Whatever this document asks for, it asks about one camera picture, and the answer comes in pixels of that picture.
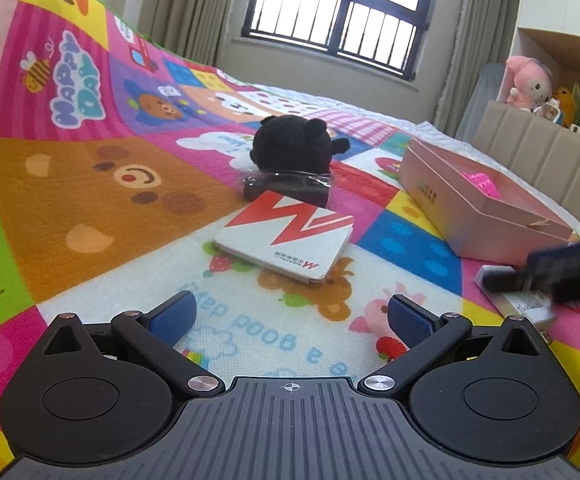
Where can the beige curtain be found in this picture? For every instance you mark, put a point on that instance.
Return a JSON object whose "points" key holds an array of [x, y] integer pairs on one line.
{"points": [[189, 10], [480, 35]]}

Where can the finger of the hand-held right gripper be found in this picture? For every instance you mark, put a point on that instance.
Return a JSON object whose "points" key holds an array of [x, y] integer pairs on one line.
{"points": [[547, 259], [510, 280]]}

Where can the yellow plush toy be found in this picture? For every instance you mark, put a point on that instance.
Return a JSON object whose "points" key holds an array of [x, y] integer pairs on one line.
{"points": [[564, 97]]}

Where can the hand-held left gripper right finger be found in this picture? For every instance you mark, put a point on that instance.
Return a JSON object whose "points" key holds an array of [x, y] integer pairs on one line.
{"points": [[410, 317]]}

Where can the pink cardboard box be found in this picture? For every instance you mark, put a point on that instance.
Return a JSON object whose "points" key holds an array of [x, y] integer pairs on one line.
{"points": [[450, 210]]}

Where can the colourful printed play mat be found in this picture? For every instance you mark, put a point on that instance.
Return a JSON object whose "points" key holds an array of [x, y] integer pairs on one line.
{"points": [[94, 185]]}

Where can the dark framed window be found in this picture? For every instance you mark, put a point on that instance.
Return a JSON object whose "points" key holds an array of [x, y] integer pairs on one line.
{"points": [[320, 10]]}

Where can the black plush toy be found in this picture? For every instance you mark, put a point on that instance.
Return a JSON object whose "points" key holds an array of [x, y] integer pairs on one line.
{"points": [[290, 145]]}

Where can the small white figurine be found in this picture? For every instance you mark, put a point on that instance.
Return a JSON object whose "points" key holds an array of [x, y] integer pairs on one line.
{"points": [[550, 110]]}

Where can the blue white packet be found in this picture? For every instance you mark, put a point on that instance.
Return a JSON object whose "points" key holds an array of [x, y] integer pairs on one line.
{"points": [[525, 307]]}

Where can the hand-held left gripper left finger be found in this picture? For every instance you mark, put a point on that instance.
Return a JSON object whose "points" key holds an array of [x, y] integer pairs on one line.
{"points": [[174, 317]]}

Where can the pink plastic toy strainer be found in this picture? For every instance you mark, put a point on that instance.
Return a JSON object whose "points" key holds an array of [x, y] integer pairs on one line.
{"points": [[485, 185]]}

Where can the pink plush doll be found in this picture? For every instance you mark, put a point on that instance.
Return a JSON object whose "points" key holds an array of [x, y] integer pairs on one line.
{"points": [[530, 85]]}

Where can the beige padded headboard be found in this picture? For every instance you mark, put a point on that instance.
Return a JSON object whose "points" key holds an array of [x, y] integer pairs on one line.
{"points": [[535, 160]]}

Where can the red white box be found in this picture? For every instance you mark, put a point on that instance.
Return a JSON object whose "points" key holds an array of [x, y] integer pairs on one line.
{"points": [[280, 240]]}

